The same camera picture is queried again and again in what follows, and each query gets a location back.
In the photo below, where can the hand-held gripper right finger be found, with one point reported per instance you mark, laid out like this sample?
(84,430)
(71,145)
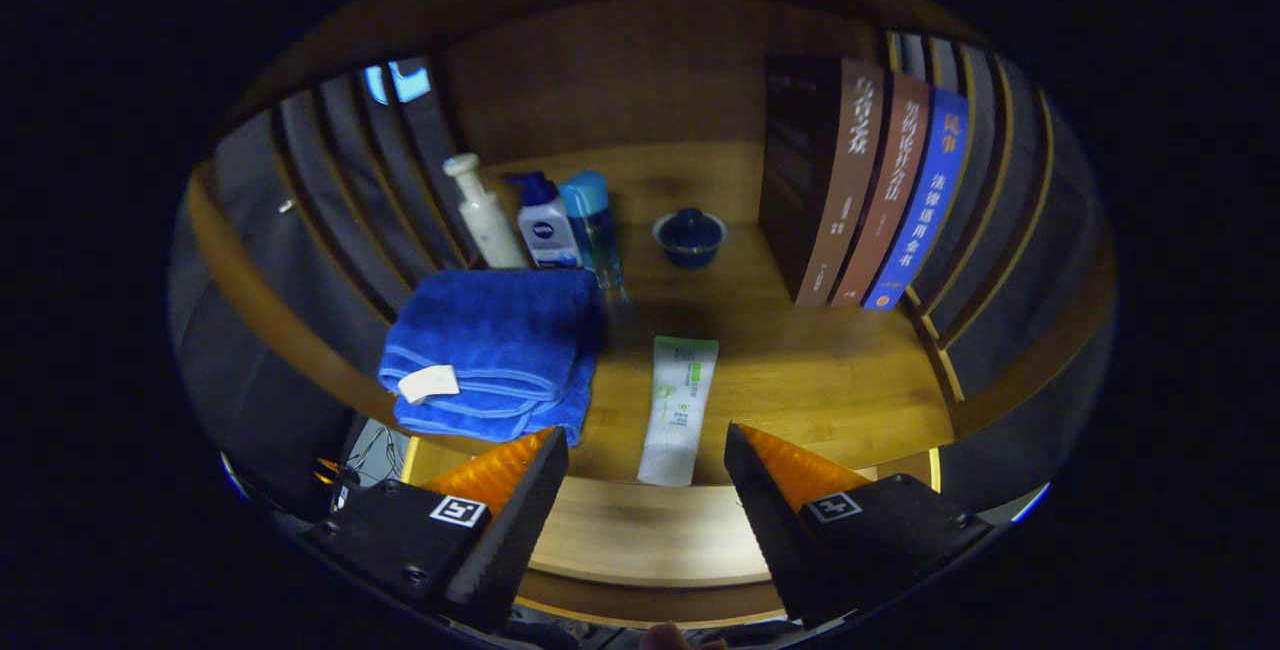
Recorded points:
(775,530)

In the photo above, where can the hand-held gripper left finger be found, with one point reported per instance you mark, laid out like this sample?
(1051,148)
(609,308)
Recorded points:
(515,530)

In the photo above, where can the wooden drawer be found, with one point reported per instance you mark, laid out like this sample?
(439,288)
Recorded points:
(640,530)

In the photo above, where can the white and green tube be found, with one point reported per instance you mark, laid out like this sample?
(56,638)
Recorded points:
(680,400)

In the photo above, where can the wooden countertop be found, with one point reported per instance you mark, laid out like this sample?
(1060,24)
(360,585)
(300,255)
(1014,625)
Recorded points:
(790,370)

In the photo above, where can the wooden cabinet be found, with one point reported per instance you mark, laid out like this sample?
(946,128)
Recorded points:
(620,70)

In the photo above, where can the blue folded towel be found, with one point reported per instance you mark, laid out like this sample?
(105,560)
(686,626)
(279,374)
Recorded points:
(500,330)

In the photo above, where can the white bottle with blue cap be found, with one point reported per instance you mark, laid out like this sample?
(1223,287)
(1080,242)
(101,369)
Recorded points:
(548,230)

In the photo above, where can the blue lidded teacup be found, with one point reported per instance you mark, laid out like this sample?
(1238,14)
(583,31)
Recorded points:
(689,235)

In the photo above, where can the white pump bottle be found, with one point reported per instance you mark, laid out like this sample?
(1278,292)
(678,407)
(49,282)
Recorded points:
(490,220)

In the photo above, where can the teal slim bottle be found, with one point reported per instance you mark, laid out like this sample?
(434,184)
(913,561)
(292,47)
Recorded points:
(596,225)

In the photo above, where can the reddish brown book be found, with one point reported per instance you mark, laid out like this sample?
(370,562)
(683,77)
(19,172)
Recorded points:
(885,200)

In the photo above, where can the blue book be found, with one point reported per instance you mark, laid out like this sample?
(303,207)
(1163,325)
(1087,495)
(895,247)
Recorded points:
(925,210)

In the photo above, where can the dark brown book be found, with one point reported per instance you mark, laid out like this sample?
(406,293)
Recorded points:
(810,170)

